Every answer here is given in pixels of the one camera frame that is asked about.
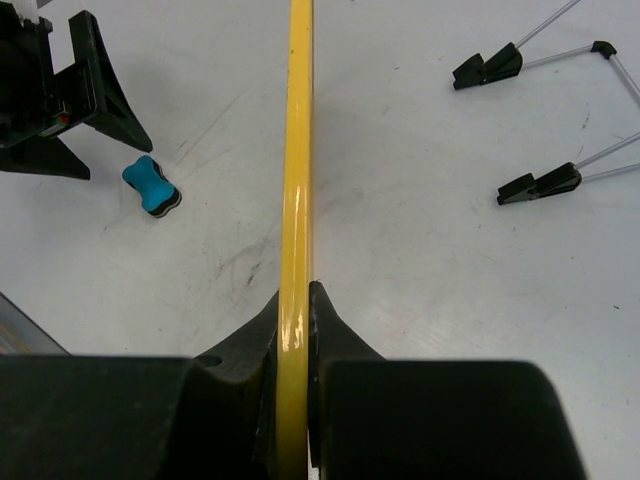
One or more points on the aluminium table frame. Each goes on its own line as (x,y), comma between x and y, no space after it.
(21,335)

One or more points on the blue bone shaped eraser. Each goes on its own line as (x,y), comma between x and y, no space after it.
(158,195)

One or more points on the black wire easel stand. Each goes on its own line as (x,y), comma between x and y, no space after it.
(557,92)

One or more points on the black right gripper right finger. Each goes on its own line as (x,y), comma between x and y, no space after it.
(375,418)

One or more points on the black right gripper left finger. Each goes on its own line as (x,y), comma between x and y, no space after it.
(136,417)

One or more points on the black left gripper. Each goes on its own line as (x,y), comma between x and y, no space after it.
(32,112)

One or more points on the yellow framed whiteboard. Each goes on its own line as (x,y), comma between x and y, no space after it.
(296,266)

